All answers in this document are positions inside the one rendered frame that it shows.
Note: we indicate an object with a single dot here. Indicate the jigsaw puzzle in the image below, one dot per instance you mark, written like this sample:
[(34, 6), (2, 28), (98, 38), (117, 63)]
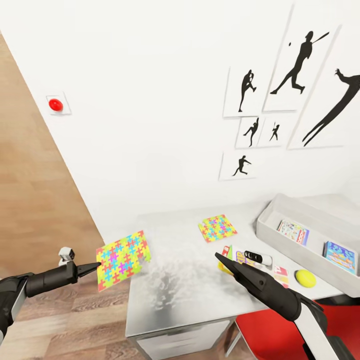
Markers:
[(217, 228), (119, 260)]

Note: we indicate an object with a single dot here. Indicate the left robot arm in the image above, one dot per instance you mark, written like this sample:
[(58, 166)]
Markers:
[(15, 289)]

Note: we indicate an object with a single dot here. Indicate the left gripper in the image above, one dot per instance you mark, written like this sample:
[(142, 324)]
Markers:
[(67, 274)]

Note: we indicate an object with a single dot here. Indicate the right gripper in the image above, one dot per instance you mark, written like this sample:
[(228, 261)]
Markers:
[(260, 284)]

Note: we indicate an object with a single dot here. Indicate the board game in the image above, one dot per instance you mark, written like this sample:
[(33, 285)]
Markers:
[(237, 254), (340, 256), (294, 231)]

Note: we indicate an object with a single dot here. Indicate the tennis ball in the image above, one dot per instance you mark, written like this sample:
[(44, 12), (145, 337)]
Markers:
[(306, 278)]

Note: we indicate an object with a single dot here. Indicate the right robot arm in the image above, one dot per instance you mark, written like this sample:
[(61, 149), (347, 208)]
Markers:
[(305, 313)]

